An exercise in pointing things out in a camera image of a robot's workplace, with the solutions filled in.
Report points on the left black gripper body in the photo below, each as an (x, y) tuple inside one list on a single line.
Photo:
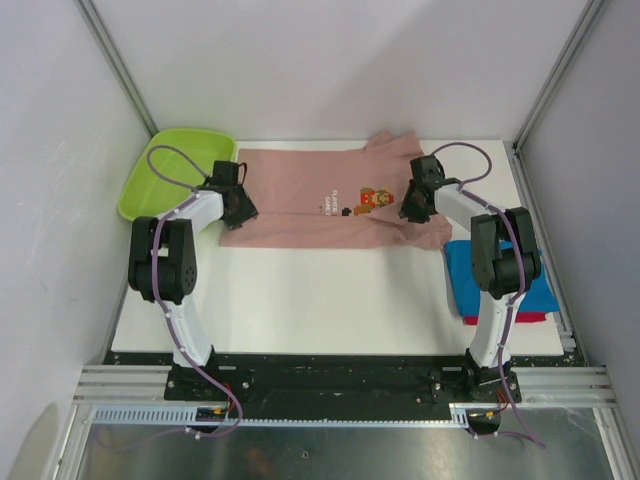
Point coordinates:
[(244, 209)]

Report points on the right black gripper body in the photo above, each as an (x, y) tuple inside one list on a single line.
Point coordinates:
[(411, 206)]

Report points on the pink t-shirt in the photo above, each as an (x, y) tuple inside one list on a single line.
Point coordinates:
[(343, 199)]

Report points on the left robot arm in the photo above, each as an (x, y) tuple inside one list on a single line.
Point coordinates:
[(162, 256)]

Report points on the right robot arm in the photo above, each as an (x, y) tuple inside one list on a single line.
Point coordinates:
[(505, 259)]

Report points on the green plastic tub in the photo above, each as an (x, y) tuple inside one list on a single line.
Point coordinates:
[(174, 161)]

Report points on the red folded t-shirt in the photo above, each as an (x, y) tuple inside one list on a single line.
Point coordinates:
[(521, 318)]

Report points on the blue folded t-shirt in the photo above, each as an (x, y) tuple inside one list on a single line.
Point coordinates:
[(467, 295)]

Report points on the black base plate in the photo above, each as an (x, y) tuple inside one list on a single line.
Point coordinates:
[(251, 377)]

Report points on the aluminium frame rail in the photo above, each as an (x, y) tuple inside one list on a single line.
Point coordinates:
[(552, 387)]

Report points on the grey slotted cable duct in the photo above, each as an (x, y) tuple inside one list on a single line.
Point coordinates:
[(204, 416)]

